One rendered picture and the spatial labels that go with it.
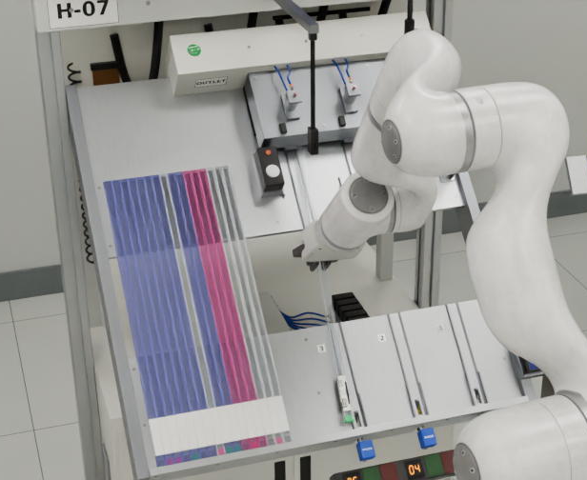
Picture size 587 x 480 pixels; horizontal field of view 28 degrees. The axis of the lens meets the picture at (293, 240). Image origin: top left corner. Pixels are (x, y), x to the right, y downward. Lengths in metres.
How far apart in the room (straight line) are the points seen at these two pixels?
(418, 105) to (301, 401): 0.76
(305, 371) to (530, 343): 0.70
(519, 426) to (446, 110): 0.37
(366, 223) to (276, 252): 1.01
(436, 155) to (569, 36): 2.85
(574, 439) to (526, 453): 0.06
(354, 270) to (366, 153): 1.04
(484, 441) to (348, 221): 0.56
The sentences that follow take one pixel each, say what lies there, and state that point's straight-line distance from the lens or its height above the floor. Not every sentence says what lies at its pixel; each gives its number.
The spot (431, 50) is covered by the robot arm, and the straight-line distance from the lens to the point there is 1.51.
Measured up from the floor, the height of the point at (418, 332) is 0.82.
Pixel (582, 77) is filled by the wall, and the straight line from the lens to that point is 4.30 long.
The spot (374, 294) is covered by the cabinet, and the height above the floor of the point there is 0.62.
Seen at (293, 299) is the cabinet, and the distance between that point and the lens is 2.60.
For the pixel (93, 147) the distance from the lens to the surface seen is 2.14.
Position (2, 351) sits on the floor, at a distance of 3.70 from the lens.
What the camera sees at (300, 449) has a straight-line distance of 2.00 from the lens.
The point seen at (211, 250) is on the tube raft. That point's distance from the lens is 2.06.
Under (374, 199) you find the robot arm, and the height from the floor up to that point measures 1.15.
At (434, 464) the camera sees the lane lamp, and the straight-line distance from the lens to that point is 2.06.
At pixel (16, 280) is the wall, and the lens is 3.93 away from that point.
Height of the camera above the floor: 1.91
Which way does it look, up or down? 27 degrees down
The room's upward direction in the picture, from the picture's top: 1 degrees counter-clockwise
